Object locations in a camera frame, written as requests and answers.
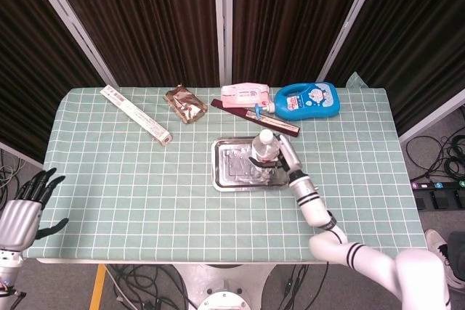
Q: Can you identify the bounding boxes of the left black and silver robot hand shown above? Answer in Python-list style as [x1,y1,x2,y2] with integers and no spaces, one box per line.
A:
[0,167,70,251]

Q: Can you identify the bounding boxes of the gold foil snack packet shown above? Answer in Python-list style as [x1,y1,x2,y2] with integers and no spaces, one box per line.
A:
[163,83,207,125]

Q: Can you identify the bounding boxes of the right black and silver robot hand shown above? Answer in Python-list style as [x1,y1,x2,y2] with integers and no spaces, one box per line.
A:
[248,134,304,180]

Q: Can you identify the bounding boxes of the black cable bundle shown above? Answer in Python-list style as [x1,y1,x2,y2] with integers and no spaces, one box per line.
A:
[0,150,23,216]
[405,106,465,180]
[105,264,310,310]

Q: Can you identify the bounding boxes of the pink wet wipes pack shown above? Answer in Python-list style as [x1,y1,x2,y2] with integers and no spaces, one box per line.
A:
[221,83,272,110]

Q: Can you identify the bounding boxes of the beige sneaker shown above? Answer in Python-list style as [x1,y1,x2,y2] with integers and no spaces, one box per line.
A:
[424,229,465,289]

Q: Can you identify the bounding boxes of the dark brown curtained partition panel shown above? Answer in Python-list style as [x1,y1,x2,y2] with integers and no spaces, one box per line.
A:
[222,0,386,88]
[318,0,465,144]
[21,0,228,88]
[0,0,119,171]

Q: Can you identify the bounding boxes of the long dark red box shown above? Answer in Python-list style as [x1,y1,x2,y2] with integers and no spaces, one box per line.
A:
[211,98,302,139]

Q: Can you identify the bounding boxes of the clear plastic water bottle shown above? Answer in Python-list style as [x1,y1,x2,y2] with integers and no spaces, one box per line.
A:
[251,129,282,175]

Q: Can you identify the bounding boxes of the long white printed box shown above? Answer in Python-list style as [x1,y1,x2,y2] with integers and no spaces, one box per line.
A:
[100,84,173,147]

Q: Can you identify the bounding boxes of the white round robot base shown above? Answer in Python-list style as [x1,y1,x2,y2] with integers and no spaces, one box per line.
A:
[170,263,277,310]

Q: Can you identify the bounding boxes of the dark trouser leg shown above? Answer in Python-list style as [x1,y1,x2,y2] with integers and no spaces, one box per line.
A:
[446,231,465,278]

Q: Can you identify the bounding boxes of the blue cartoon detergent bottle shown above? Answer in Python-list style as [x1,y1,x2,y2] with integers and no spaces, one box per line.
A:
[254,81,341,121]

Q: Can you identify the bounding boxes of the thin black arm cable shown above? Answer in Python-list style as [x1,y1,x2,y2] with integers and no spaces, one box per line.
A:
[310,261,330,310]

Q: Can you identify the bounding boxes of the shiny metal tray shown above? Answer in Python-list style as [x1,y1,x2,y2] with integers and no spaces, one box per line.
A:
[211,136,293,192]

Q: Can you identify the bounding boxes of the green checked tablecloth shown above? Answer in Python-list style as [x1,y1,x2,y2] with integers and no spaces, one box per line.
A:
[27,72,432,264]

